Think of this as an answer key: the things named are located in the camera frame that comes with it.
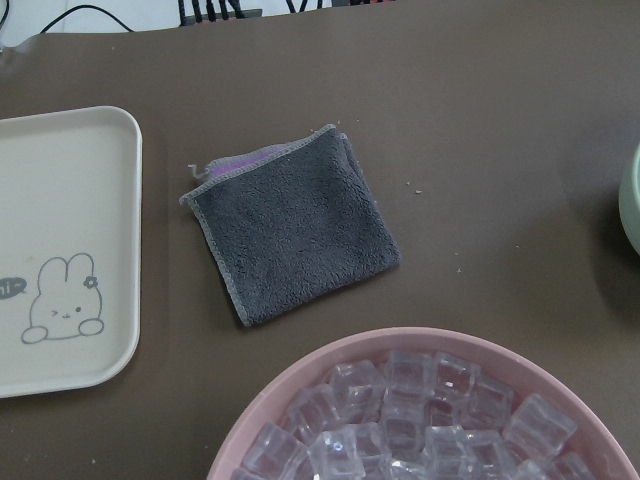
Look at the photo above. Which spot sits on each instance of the grey folded cloth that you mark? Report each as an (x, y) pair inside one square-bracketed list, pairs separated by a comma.
[(290, 222)]

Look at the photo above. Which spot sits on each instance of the cream rabbit tray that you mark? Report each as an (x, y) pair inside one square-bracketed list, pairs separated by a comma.
[(71, 195)]

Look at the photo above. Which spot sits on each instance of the pile of clear ice cubes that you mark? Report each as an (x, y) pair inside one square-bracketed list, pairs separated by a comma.
[(414, 416)]

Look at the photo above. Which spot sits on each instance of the mint green bowl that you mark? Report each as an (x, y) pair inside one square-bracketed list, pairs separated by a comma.
[(628, 202)]

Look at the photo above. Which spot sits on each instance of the pink bowl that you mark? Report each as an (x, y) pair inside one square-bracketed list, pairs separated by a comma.
[(593, 441)]

